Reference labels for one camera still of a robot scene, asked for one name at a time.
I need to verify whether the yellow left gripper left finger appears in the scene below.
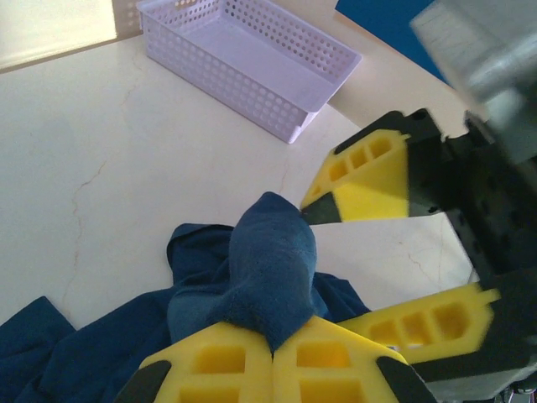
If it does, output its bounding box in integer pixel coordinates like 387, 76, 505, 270
113, 321, 274, 403

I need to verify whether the lavender perforated plastic basket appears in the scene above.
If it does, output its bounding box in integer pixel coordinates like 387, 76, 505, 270
136, 0, 362, 145

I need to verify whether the navy blue printed t-shirt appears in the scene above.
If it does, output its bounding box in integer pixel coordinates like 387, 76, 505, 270
0, 191, 373, 403

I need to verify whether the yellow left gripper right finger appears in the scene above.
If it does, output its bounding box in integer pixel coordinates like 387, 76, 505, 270
271, 315, 438, 403

